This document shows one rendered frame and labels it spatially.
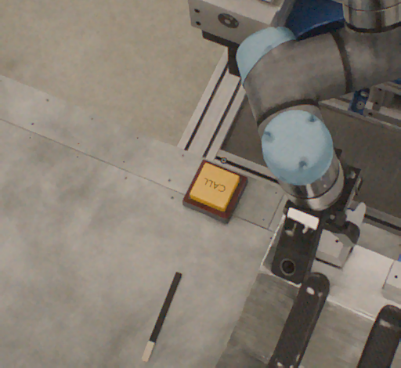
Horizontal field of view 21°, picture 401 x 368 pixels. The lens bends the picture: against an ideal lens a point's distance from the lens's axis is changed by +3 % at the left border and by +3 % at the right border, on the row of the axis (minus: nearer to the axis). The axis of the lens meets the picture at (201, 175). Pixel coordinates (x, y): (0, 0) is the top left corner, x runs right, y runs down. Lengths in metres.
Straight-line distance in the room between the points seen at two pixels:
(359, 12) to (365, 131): 1.17
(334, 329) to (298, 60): 0.45
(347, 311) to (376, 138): 0.90
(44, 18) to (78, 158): 1.12
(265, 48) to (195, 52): 1.47
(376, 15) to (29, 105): 0.73
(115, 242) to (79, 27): 1.19
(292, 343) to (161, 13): 1.41
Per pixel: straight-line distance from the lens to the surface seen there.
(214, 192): 1.64
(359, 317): 1.53
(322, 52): 1.25
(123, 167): 1.71
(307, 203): 1.29
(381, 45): 1.25
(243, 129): 2.37
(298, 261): 1.36
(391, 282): 1.52
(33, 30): 2.79
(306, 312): 1.53
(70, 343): 1.63
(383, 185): 2.33
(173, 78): 2.68
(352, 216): 1.44
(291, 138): 1.18
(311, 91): 1.24
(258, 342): 1.52
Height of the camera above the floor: 2.36
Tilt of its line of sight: 67 degrees down
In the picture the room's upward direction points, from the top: 8 degrees counter-clockwise
